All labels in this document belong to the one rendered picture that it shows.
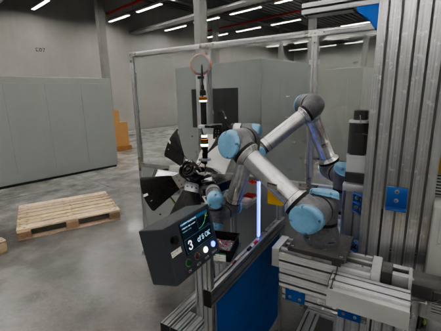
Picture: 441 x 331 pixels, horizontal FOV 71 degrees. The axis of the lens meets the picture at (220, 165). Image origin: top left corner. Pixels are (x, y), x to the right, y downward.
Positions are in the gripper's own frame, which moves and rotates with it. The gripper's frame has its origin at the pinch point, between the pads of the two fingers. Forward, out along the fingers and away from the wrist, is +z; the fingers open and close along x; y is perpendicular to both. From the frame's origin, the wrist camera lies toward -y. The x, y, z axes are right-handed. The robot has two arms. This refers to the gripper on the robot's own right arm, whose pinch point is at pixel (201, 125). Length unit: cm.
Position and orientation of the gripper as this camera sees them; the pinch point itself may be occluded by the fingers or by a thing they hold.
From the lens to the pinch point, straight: 180.3
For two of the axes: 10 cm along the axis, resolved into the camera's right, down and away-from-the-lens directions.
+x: 3.5, -2.1, 9.1
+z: -9.3, -0.7, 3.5
